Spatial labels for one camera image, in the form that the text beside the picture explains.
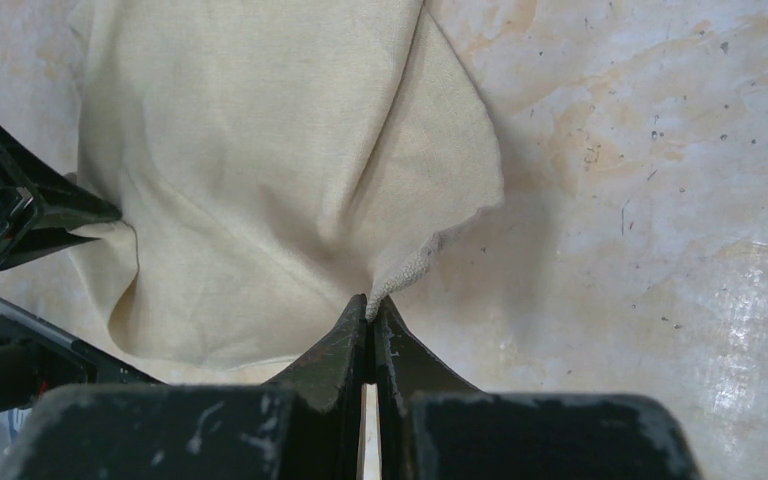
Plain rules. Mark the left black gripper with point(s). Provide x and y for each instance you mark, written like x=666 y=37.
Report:
x=50 y=204

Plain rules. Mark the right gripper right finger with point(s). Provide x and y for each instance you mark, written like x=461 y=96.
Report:
x=404 y=367

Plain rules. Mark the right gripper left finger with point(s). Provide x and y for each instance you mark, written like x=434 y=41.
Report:
x=324 y=438

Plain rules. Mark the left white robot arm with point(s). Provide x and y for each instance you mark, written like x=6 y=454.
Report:
x=37 y=356

